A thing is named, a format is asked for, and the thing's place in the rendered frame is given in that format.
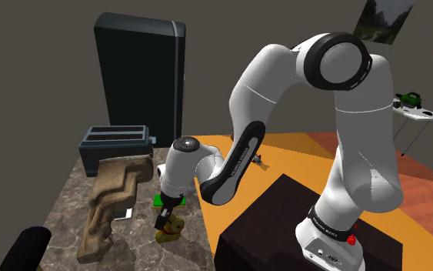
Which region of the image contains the dark grey toaster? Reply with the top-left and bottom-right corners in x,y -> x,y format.
78,125 -> 158,178

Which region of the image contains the yellow bear toy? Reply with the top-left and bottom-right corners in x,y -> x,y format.
155,214 -> 185,244

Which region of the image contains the black rounded object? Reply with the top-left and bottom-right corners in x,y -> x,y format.
0,226 -> 52,271

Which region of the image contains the white folding table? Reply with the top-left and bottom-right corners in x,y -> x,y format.
391,91 -> 433,157

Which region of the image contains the small grey figure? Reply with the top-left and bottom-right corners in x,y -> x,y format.
251,153 -> 270,171

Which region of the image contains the green flat block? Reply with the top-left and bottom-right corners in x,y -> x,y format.
152,192 -> 188,209

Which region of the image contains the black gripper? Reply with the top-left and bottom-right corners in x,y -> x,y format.
154,192 -> 185,232

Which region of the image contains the landscape wall picture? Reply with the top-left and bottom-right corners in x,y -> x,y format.
352,0 -> 416,45

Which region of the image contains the dark tall fridge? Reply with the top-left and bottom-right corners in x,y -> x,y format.
93,12 -> 187,149

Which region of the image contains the dark robot stand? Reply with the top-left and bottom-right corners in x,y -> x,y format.
214,173 -> 404,271

